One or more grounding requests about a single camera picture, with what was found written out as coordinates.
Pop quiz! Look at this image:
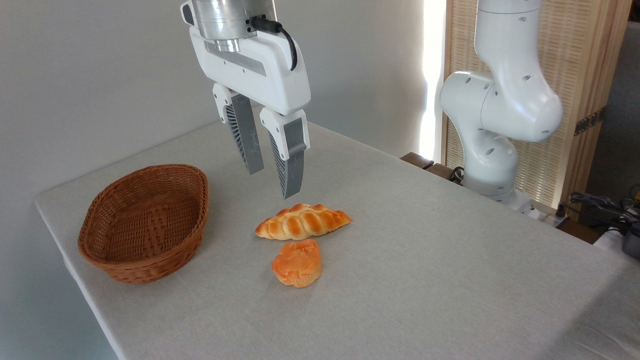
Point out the grey linen tablecloth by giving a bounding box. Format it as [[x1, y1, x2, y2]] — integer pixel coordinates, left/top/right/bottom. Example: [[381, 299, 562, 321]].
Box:
[[34, 105, 640, 360]]

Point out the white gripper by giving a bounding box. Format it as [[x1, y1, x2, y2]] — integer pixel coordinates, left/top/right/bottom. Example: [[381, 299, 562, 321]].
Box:
[[188, 27, 312, 200]]

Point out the metal screen hinge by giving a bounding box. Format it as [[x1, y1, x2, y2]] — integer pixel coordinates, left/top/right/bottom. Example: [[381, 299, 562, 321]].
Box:
[[574, 106, 607, 137]]

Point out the black cable bundle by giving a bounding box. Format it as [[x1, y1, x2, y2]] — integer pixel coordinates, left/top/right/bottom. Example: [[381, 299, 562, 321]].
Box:
[[568, 191, 640, 236]]

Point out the dark brown wooden furniture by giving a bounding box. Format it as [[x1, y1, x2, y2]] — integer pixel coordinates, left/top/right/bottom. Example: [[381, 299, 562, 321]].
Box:
[[400, 152, 466, 186]]

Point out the braided golden bread loaf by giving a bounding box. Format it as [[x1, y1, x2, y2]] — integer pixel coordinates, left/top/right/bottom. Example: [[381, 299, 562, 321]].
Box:
[[255, 203, 352, 241]]

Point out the wooden slatted folding screen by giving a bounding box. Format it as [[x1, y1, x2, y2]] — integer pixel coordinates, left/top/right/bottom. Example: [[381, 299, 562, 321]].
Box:
[[442, 0, 633, 221]]

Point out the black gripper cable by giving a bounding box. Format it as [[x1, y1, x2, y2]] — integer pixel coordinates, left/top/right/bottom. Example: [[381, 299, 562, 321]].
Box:
[[250, 16, 299, 71]]

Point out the round orange bread bun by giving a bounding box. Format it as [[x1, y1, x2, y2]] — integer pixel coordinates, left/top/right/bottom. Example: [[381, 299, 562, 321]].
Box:
[[271, 238, 323, 288]]

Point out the white power strip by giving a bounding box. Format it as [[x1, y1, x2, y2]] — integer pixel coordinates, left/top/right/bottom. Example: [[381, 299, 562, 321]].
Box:
[[522, 202, 569, 229]]

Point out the brown wicker basket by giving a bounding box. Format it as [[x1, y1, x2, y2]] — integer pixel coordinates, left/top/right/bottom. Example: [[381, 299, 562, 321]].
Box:
[[77, 164, 209, 285]]

